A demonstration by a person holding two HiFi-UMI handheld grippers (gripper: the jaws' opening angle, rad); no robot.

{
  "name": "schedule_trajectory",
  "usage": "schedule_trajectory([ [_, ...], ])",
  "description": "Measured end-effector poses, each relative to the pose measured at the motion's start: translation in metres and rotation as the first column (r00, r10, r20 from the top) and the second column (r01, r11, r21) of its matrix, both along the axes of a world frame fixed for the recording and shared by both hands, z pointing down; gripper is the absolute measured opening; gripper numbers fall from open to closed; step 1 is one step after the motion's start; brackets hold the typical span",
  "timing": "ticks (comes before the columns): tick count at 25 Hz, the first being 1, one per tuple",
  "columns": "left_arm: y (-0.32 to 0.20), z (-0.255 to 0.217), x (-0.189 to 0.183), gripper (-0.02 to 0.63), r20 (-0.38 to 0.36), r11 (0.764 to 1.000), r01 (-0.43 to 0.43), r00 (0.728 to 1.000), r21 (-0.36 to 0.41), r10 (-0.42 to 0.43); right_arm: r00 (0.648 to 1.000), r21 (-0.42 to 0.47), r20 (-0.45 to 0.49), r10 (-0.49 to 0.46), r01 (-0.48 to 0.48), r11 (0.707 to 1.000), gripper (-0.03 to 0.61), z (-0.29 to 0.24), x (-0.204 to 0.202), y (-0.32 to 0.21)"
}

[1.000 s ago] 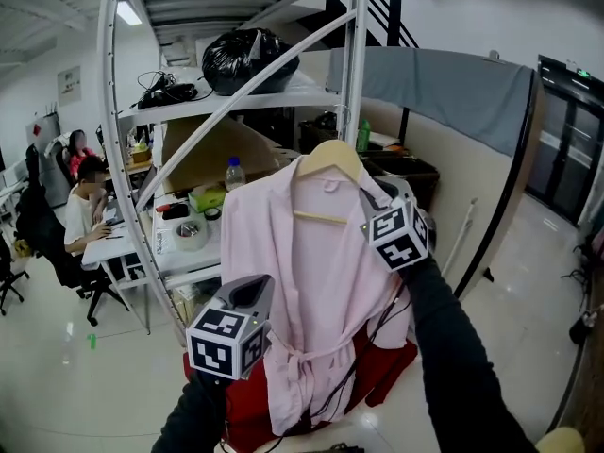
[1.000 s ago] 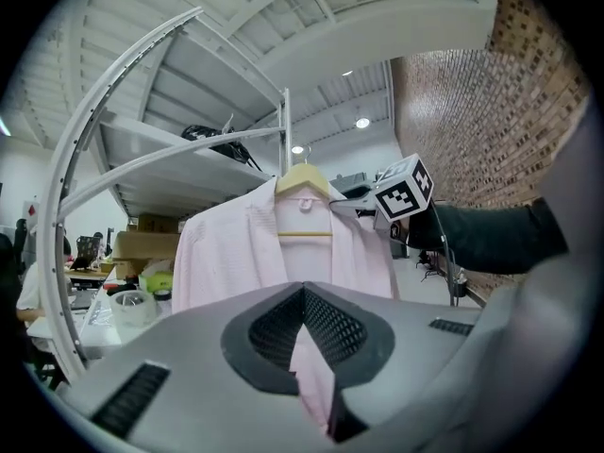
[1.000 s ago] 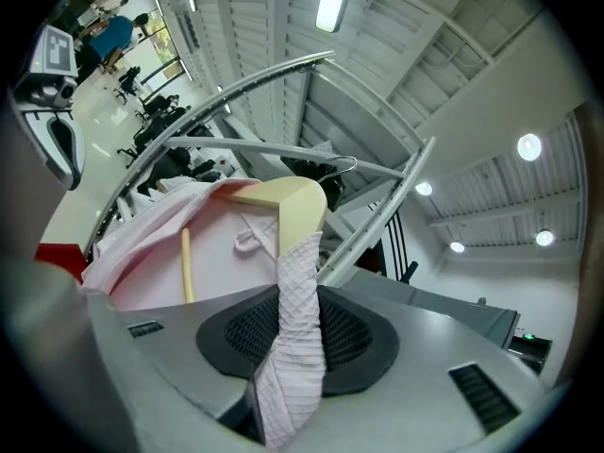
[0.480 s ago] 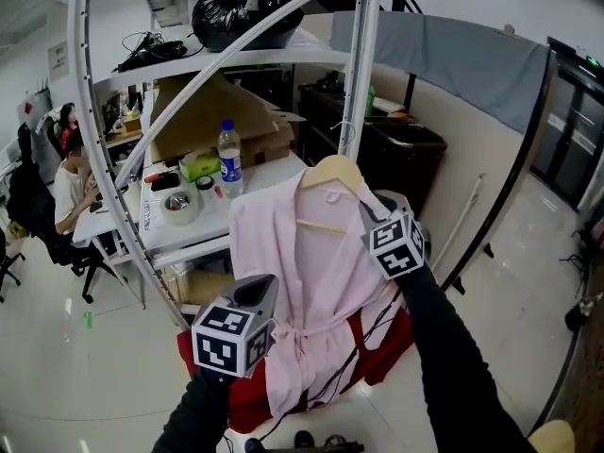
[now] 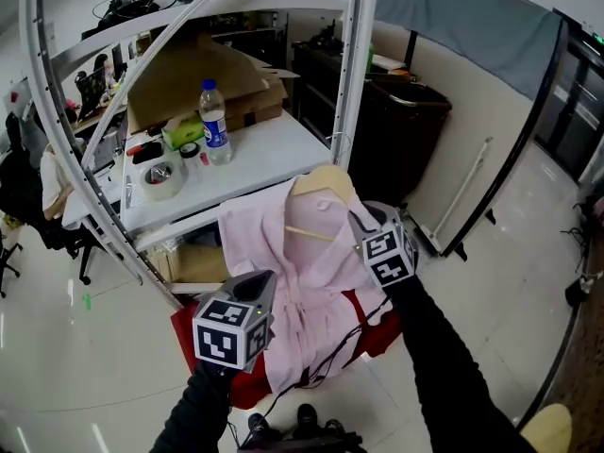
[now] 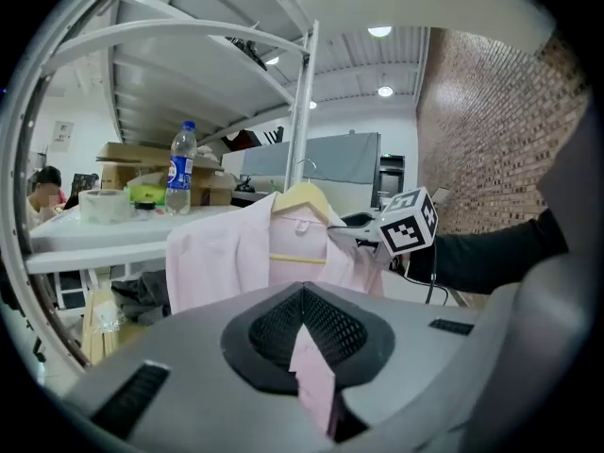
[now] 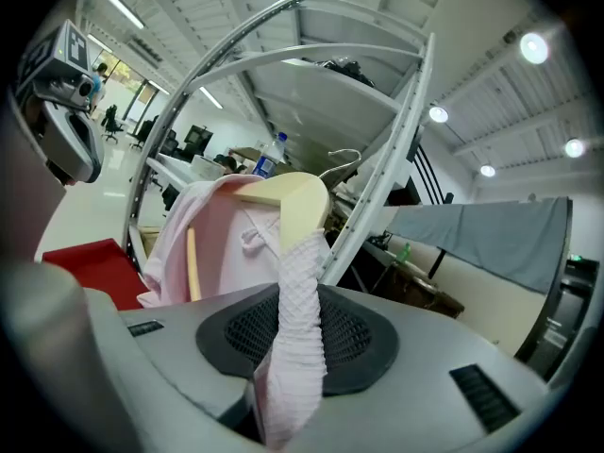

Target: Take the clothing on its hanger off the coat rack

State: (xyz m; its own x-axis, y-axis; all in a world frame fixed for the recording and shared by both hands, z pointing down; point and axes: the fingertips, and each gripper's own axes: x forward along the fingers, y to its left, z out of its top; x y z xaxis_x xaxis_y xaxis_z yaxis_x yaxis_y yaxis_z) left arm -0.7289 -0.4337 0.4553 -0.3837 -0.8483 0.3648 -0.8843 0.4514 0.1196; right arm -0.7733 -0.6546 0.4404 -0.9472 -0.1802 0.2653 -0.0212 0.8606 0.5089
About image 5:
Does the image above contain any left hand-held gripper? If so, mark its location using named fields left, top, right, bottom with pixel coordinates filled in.
left=192, top=269, right=278, bottom=375

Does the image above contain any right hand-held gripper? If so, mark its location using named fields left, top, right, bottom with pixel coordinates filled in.
left=347, top=200, right=420, bottom=289

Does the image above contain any light pink robe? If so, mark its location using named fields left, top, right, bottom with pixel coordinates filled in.
left=217, top=176, right=403, bottom=396

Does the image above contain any wooden clothes hanger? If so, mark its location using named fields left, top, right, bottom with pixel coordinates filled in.
left=285, top=132, right=358, bottom=245

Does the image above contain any person's right forearm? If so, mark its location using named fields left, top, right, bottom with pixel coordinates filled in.
left=380, top=275, right=540, bottom=453

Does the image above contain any person's left forearm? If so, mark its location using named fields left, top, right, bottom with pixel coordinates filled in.
left=149, top=360, right=236, bottom=453

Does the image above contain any red cloth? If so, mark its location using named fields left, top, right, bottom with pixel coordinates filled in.
left=169, top=289, right=408, bottom=411

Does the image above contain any dark brown bin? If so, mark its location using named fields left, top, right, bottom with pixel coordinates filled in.
left=347, top=79, right=454, bottom=203

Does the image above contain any white leaning pole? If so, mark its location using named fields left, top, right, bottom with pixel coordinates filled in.
left=418, top=136, right=495, bottom=255

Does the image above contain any white metal shelf rack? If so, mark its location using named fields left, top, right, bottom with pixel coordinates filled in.
left=18, top=0, right=379, bottom=311

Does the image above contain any beige partition screen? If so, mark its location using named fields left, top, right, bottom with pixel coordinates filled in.
left=403, top=14, right=575, bottom=261

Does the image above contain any person's left shoe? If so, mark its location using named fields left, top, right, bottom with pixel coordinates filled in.
left=246, top=411, right=271, bottom=444

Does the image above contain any person's shoe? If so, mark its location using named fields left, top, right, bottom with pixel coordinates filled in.
left=296, top=402, right=321, bottom=437
left=246, top=411, right=271, bottom=444

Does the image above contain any person's right shoe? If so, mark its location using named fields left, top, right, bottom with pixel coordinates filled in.
left=296, top=402, right=321, bottom=437

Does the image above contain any clear packing tape roll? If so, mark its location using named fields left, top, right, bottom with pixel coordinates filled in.
left=139, top=159, right=187, bottom=203

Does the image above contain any black equipment box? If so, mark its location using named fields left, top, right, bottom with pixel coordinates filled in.
left=237, top=433, right=365, bottom=453

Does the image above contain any clear plastic water bottle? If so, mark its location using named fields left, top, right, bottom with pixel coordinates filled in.
left=197, top=78, right=234, bottom=167

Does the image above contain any green tissue box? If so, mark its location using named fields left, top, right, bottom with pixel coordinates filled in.
left=160, top=114, right=207, bottom=152

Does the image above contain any black pouch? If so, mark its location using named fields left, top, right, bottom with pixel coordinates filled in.
left=130, top=141, right=165, bottom=166

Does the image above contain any black tripod stand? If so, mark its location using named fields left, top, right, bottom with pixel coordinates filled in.
left=562, top=194, right=604, bottom=310

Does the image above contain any grey blue curtain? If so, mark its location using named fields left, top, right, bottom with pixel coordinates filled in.
left=327, top=0, right=563, bottom=102

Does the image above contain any brown cardboard box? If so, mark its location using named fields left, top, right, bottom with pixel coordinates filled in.
left=126, top=32, right=302, bottom=137

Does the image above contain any black framed glass door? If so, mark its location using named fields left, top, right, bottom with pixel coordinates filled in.
left=531, top=16, right=604, bottom=184

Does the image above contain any black office chair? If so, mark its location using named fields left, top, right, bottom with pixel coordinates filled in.
left=0, top=109, right=110, bottom=299

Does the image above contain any black cable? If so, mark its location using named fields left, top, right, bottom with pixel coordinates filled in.
left=239, top=298, right=394, bottom=448

